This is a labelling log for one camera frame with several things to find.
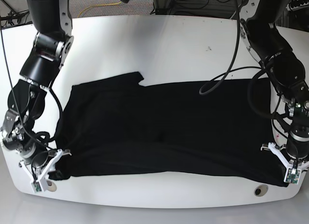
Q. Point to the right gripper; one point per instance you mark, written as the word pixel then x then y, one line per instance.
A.
pixel 35 161

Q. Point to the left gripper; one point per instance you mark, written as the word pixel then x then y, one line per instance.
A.
pixel 297 150

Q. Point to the black T-shirt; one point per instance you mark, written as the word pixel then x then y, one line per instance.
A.
pixel 116 126

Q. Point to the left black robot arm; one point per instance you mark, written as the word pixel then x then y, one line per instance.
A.
pixel 286 72

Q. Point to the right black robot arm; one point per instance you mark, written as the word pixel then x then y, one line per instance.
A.
pixel 26 100

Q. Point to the white power strip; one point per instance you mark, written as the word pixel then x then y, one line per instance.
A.
pixel 295 5

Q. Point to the left table cable grommet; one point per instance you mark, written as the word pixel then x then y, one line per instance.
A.
pixel 51 186

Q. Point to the table cable grommet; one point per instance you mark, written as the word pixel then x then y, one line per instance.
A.
pixel 261 190
pixel 51 186

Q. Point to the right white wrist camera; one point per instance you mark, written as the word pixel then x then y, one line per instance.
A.
pixel 39 184

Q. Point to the right table cable grommet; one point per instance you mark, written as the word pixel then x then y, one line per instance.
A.
pixel 261 190

